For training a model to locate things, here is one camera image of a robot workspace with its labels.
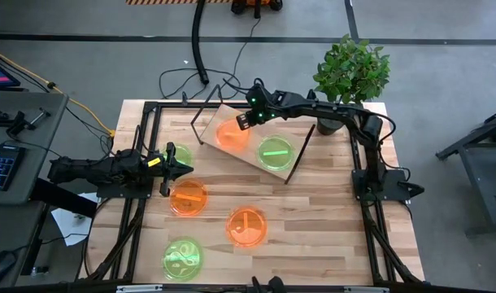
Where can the black arched bracket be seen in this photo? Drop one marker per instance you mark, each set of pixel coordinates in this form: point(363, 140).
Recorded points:
point(184, 98)

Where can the wooden shelf black metal legs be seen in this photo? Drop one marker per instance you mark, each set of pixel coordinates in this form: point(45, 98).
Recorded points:
point(255, 142)

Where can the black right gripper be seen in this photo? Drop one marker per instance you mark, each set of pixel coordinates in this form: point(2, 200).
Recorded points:
point(260, 108)

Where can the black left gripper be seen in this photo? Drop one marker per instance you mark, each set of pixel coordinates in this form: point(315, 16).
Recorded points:
point(168, 173)

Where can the green potted plant black pot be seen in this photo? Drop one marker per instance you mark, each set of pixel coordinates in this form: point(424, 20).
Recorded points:
point(349, 73)

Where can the black equipment stand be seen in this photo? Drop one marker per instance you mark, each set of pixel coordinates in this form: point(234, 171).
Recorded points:
point(479, 171)

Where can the grey desk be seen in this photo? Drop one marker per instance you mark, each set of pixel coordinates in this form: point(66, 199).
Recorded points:
point(40, 163)

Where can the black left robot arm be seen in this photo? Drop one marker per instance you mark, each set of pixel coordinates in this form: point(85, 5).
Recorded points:
point(89, 171)

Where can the orange black wheeled robot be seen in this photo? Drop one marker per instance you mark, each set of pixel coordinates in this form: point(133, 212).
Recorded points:
point(256, 6)

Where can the silver metal bracket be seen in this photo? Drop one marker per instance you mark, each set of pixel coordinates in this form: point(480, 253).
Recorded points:
point(138, 289)
point(366, 289)

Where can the black keyboard blue backlight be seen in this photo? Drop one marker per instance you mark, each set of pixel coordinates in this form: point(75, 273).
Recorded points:
point(4, 167)

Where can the black clamp tool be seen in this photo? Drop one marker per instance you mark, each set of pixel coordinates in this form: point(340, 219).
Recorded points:
point(16, 122)

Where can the green translucent plastic plate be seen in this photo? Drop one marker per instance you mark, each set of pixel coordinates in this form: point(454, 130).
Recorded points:
point(272, 163)
point(184, 154)
point(183, 264)

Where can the black aluminium rig frame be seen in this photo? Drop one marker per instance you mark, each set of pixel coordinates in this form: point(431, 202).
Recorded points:
point(150, 106)

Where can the orange translucent plastic plate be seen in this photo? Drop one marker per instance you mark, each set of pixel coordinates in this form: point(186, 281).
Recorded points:
point(229, 140)
point(187, 205)
point(248, 234)

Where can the white paper sheet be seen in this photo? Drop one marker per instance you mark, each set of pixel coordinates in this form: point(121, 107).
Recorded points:
point(69, 224)

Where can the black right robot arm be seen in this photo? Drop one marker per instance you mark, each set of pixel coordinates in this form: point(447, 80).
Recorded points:
point(333, 110)

